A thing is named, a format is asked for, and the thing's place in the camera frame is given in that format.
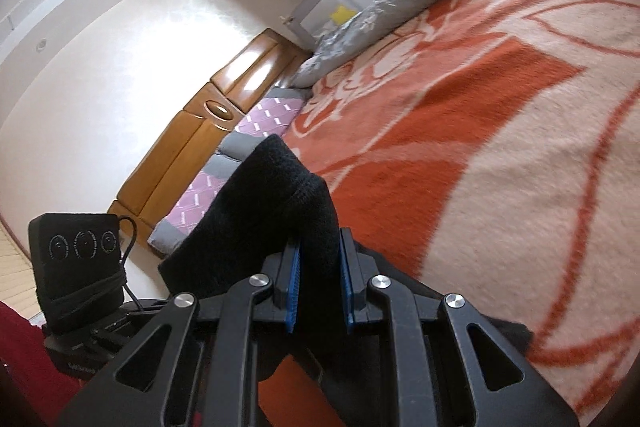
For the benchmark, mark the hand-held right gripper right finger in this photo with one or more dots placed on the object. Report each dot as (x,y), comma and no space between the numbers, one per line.
(348,287)

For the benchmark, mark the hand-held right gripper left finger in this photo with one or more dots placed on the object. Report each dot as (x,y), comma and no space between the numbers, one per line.
(292,287)

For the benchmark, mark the person's left forearm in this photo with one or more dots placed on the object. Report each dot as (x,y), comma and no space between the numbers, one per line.
(30,357)

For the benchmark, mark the purple grey quilted pad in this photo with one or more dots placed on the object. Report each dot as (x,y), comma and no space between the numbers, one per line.
(270,114)

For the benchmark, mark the wooden headboard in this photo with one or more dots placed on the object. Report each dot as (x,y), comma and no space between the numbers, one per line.
(200,132)

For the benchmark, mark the orange floral blanket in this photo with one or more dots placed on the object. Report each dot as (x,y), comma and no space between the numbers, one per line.
(500,132)

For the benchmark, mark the yellow sticker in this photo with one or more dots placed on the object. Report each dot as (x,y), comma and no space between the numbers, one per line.
(344,15)

